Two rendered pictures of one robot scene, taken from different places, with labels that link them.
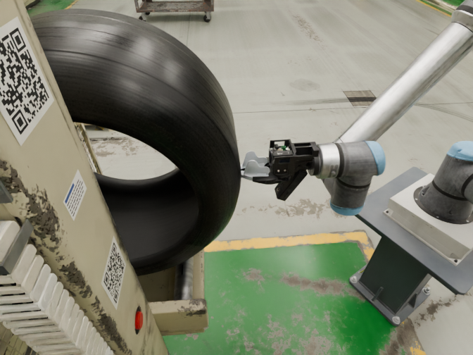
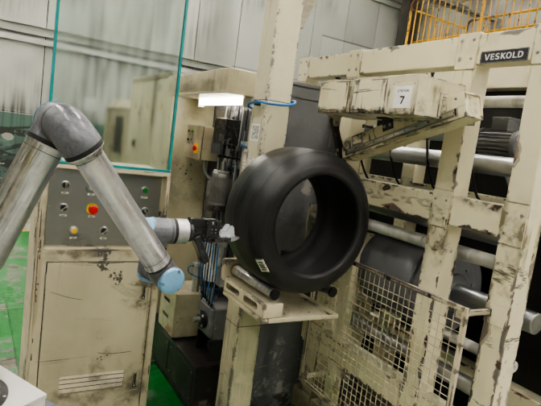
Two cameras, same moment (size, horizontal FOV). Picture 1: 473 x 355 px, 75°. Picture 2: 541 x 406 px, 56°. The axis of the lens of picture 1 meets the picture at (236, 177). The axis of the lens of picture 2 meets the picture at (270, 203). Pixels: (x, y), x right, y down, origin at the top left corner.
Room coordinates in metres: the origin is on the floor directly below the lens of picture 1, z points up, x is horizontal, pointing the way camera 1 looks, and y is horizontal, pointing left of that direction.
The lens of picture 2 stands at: (2.33, -0.73, 1.47)
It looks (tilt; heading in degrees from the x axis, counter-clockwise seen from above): 7 degrees down; 154
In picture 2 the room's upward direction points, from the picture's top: 8 degrees clockwise
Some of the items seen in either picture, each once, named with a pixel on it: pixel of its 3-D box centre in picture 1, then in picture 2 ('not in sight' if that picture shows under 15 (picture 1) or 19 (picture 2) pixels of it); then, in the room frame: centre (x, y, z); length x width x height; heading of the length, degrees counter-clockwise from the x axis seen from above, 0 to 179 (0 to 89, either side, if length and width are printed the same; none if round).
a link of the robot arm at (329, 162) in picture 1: (324, 161); (180, 231); (0.61, -0.22, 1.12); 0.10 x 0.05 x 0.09; 5
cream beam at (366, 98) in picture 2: not in sight; (383, 100); (0.58, 0.59, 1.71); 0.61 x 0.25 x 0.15; 5
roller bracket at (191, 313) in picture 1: (120, 318); (262, 268); (0.31, 0.27, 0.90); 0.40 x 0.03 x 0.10; 95
